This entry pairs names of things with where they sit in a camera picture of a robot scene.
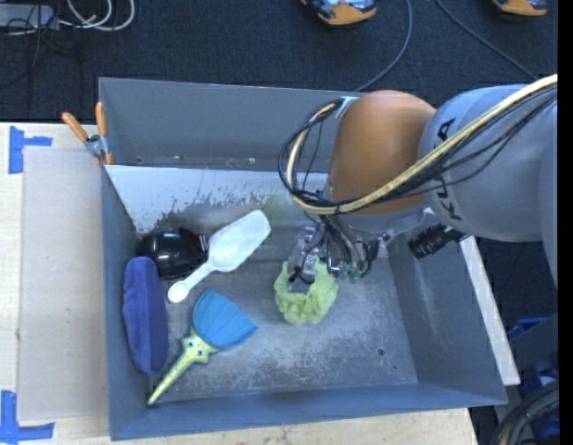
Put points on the grey metal bin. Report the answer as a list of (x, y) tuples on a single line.
[(323, 355)]

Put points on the white plastic scoop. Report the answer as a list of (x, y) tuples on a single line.
[(233, 244)]

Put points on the pale flat board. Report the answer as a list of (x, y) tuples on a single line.
[(59, 285)]

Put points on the dark blue plush pad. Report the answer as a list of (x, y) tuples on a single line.
[(145, 315)]

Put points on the black glossy round object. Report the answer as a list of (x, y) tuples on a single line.
[(168, 248)]

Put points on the yellow-green mesh bath sponge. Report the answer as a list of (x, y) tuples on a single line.
[(309, 304)]

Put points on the black cylinder on white bracket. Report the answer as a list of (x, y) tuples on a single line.
[(430, 241)]

